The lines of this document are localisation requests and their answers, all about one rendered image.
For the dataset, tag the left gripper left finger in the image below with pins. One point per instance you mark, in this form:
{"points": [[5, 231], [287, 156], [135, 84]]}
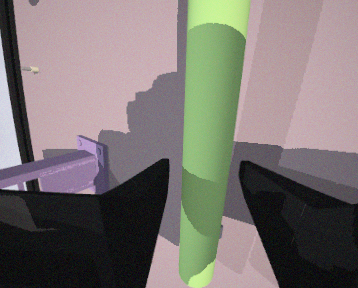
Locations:
{"points": [[119, 233]]}

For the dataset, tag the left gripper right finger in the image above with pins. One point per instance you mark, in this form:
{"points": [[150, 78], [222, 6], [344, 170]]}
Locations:
{"points": [[310, 238]]}

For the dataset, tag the light green long rod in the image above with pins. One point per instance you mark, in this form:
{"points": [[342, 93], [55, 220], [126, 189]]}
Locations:
{"points": [[215, 49]]}

